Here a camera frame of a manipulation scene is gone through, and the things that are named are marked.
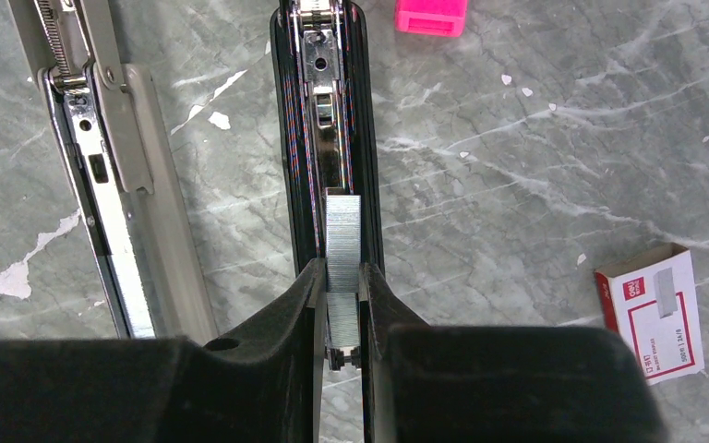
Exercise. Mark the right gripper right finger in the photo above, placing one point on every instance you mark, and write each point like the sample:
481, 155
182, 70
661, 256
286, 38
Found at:
424, 383

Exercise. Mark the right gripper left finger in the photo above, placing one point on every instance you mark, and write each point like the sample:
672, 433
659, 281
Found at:
259, 382

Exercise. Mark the silver staple strip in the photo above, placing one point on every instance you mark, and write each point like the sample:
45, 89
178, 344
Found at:
343, 242

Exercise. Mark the red white staple box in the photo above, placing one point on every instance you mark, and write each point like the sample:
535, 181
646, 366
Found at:
650, 300

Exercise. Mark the beige black stapler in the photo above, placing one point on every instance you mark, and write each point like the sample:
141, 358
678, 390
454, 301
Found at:
108, 126

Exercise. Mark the pink plastic staple remover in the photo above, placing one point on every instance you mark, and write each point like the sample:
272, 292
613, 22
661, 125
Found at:
444, 18

